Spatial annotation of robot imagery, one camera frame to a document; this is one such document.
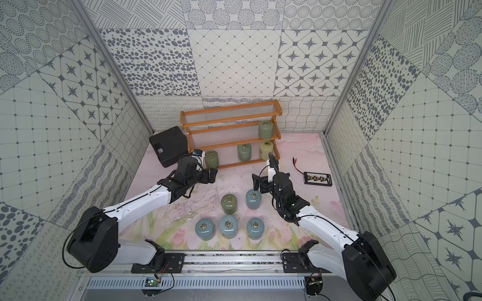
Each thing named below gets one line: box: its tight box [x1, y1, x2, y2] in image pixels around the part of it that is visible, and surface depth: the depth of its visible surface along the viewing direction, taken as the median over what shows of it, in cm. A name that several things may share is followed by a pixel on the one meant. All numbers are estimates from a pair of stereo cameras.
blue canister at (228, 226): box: [219, 214, 239, 240], surface depth 78 cm
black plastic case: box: [149, 126, 189, 168], surface depth 113 cm
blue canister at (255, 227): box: [246, 216, 265, 241], surface depth 78 cm
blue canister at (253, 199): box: [245, 189, 263, 211], surface depth 87 cm
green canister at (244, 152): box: [237, 143, 252, 162], surface depth 103 cm
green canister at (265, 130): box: [258, 120, 274, 140], surface depth 96 cm
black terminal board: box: [303, 171, 333, 187], surface depth 100 cm
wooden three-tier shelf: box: [180, 99, 284, 170], surface depth 103 cm
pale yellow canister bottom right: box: [259, 140, 274, 161], surface depth 103 cm
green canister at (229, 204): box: [220, 193, 238, 215], surface depth 85 cm
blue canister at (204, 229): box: [195, 218, 215, 241], surface depth 78 cm
